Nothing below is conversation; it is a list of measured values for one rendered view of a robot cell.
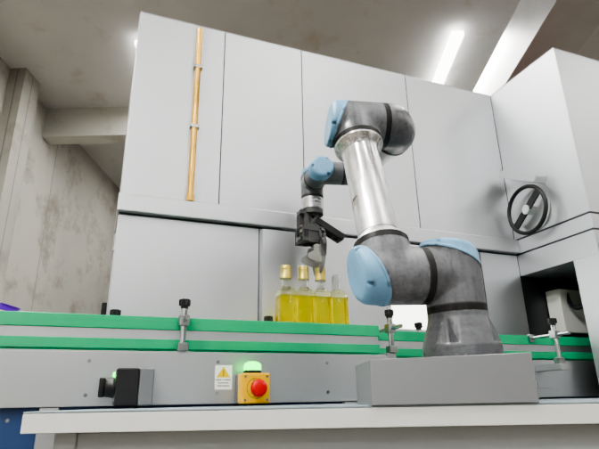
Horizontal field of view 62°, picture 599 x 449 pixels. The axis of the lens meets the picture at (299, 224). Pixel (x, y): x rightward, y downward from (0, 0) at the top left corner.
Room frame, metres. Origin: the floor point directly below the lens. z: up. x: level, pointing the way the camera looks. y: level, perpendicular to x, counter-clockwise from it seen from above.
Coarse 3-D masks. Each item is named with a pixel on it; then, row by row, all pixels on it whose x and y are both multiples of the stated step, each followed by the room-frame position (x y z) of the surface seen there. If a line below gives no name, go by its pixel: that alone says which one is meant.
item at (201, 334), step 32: (0, 320) 1.13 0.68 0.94; (32, 320) 1.16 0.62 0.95; (64, 320) 1.18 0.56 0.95; (96, 320) 1.21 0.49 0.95; (128, 320) 1.24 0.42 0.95; (160, 320) 1.26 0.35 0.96; (192, 320) 1.29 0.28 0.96; (224, 320) 1.32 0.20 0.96; (320, 352) 1.43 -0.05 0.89; (352, 352) 1.46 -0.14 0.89
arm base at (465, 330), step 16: (448, 304) 0.95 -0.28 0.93; (464, 304) 0.94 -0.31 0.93; (480, 304) 0.95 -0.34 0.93; (432, 320) 0.98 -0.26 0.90; (448, 320) 0.95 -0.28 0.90; (464, 320) 0.94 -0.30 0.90; (480, 320) 0.95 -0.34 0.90; (432, 336) 0.97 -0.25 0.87; (448, 336) 0.96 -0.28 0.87; (464, 336) 0.93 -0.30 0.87; (480, 336) 0.93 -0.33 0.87; (496, 336) 0.97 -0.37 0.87; (432, 352) 0.97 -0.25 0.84; (448, 352) 0.94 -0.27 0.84; (464, 352) 0.93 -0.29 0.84; (480, 352) 0.93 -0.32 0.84; (496, 352) 0.94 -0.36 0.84
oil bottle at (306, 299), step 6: (300, 288) 1.53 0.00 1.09; (306, 288) 1.53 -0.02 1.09; (300, 294) 1.52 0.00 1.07; (306, 294) 1.52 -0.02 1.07; (312, 294) 1.53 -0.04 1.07; (300, 300) 1.52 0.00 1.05; (306, 300) 1.52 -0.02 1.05; (312, 300) 1.53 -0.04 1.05; (300, 306) 1.52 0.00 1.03; (306, 306) 1.52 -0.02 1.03; (312, 306) 1.53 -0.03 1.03; (300, 312) 1.52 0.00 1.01; (306, 312) 1.52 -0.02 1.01; (312, 312) 1.53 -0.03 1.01; (300, 318) 1.52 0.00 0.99; (306, 318) 1.52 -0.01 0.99; (312, 318) 1.53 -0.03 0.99
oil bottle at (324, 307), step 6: (318, 288) 1.56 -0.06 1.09; (318, 294) 1.54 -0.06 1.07; (324, 294) 1.55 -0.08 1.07; (330, 294) 1.56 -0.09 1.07; (318, 300) 1.54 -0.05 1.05; (324, 300) 1.55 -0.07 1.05; (330, 300) 1.55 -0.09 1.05; (318, 306) 1.54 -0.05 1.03; (324, 306) 1.55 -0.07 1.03; (330, 306) 1.55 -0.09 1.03; (318, 312) 1.54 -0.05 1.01; (324, 312) 1.55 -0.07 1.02; (330, 312) 1.55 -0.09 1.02; (318, 318) 1.54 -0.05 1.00; (324, 318) 1.55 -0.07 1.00; (330, 318) 1.55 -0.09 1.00
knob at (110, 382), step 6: (102, 378) 1.16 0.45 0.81; (108, 378) 1.16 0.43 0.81; (114, 378) 1.16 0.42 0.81; (102, 384) 1.16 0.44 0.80; (108, 384) 1.15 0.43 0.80; (114, 384) 1.15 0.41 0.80; (102, 390) 1.16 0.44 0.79; (108, 390) 1.15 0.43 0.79; (114, 390) 1.16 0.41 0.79; (102, 396) 1.16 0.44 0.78; (108, 396) 1.17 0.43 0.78
